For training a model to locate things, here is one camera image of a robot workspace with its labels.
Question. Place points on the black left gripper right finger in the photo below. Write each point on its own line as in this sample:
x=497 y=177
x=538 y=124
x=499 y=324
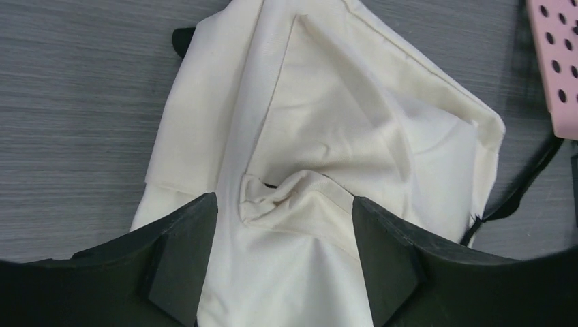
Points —
x=414 y=277

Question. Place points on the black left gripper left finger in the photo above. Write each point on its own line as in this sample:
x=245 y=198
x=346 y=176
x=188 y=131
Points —
x=151 y=276

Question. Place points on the cream canvas backpack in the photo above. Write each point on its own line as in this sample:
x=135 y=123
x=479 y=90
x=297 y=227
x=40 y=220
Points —
x=287 y=111

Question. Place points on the pink perforated stand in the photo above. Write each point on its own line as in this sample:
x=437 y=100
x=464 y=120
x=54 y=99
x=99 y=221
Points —
x=554 y=31

